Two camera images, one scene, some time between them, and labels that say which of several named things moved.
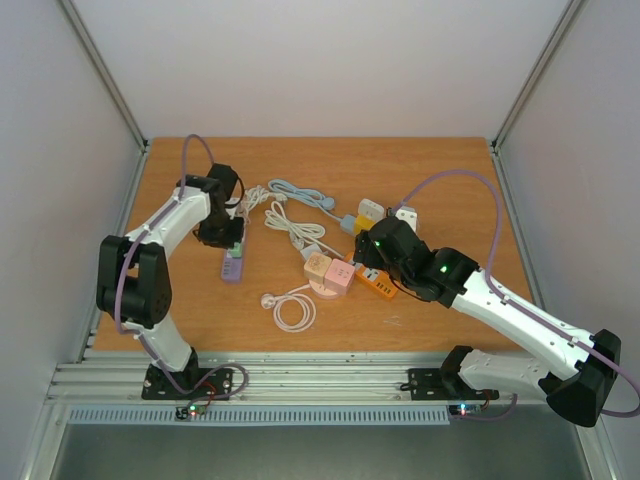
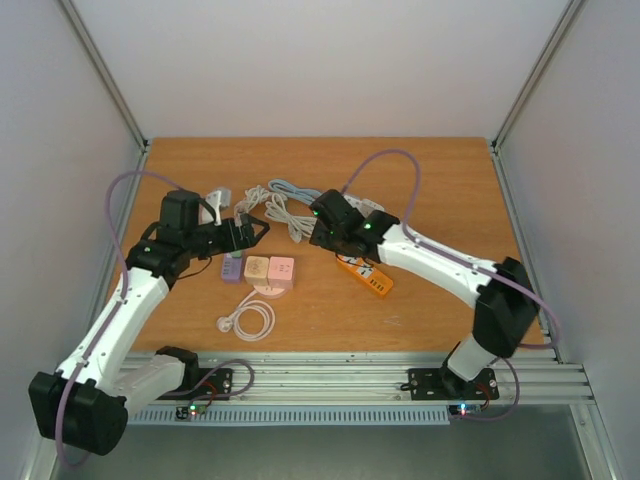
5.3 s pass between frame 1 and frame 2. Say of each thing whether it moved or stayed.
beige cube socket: moved
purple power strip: stayed
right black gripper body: moved
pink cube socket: moved
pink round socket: moved
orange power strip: stayed
